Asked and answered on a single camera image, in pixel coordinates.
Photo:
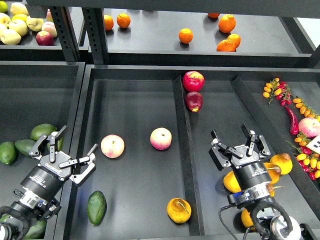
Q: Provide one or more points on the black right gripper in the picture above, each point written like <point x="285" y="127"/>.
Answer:
<point x="250" y="172"/>

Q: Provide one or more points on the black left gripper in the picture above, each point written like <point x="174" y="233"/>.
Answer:
<point x="47" y="178"/>

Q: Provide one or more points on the dark green avocado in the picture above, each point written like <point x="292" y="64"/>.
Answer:
<point x="96" y="207"/>

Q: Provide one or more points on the yellow orange pear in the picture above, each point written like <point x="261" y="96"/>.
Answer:
<point x="179" y="210"/>

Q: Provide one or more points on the yellow pear under arm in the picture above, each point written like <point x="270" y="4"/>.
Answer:
<point x="272" y="189"/>

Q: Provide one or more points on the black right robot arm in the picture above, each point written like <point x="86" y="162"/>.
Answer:
<point x="269" y="219"/>

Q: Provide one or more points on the green avocado right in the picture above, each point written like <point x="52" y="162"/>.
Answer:
<point x="59" y="144"/>

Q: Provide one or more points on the yellow pear left of pile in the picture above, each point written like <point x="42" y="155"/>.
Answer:
<point x="230" y="182"/>

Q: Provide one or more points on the yellow pear of pile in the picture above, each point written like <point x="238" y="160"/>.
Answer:
<point x="230" y="182"/>
<point x="274" y="172"/>

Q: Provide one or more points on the green avocado top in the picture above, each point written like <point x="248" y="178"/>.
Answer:
<point x="42" y="129"/>

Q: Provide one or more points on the dark avocado middle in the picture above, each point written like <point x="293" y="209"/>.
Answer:
<point x="24" y="146"/>

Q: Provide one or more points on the yellow pear middle of pile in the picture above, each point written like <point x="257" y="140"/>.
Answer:
<point x="274" y="172"/>

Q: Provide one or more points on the yellow pear with brown top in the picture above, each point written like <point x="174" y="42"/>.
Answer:
<point x="284" y="161"/>

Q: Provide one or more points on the bright green lime avocado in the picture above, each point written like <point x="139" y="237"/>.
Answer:
<point x="8" y="152"/>

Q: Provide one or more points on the yellow pear bottom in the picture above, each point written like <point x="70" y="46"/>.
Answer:
<point x="246" y="219"/>

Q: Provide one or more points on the avocado bottom left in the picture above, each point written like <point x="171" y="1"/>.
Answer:
<point x="36" y="231"/>

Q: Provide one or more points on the pink apple left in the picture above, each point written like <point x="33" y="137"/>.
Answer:
<point x="112" y="146"/>

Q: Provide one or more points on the pink apple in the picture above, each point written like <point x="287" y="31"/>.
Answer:
<point x="161" y="138"/>
<point x="112" y="146"/>

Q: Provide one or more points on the red chili pepper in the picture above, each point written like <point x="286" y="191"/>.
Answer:
<point x="294" y="125"/>

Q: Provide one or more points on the dark red apple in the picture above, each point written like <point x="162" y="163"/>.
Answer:
<point x="194" y="101"/>

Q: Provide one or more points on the cherry tomato bunch bottom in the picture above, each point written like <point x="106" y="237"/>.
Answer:
<point x="308" y="159"/>

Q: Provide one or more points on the cherry tomato bunch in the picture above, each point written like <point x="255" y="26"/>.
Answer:
<point x="308" y="159"/>
<point x="279" y="90"/>

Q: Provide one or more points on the cherry tomato bunch top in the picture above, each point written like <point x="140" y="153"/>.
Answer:
<point x="279" y="90"/>

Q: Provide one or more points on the pink apple centre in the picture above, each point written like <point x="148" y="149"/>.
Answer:
<point x="161" y="138"/>

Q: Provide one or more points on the pink apple right bin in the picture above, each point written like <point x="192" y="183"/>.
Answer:
<point x="310" y="127"/>

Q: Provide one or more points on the orange tomato bunch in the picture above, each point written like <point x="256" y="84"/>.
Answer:
<point x="304" y="109"/>

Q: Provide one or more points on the white label card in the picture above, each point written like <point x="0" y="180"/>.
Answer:
<point x="314" y="144"/>

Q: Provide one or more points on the bright red apple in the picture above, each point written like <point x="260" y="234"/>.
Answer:
<point x="193" y="81"/>

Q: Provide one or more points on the black centre divided tray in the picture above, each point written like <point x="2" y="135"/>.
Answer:
<point x="132" y="101"/>

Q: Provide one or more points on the orange front right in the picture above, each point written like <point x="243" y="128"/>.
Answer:
<point x="226" y="45"/>

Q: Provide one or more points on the orange behind right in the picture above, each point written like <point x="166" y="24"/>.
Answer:
<point x="235" y="38"/>

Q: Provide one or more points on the black upper left shelf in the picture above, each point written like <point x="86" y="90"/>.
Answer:
<point x="29" y="50"/>

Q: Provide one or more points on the red apple on shelf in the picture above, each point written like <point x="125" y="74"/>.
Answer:
<point x="45" y="38"/>

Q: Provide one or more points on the pale yellow apple front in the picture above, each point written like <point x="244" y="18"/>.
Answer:
<point x="10" y="37"/>

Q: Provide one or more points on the pale yellow apple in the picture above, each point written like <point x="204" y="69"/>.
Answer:
<point x="10" y="37"/>
<point x="19" y="26"/>

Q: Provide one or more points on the pink peach on shelf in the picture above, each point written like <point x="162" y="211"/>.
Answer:
<point x="49" y="27"/>

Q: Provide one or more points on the yellow apple with stem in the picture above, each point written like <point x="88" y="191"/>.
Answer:
<point x="35" y="24"/>

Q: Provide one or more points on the pale yellow apple middle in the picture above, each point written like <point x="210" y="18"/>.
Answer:
<point x="19" y="26"/>

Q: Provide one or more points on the black perforated shelf post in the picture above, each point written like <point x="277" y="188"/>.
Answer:
<point x="95" y="28"/>

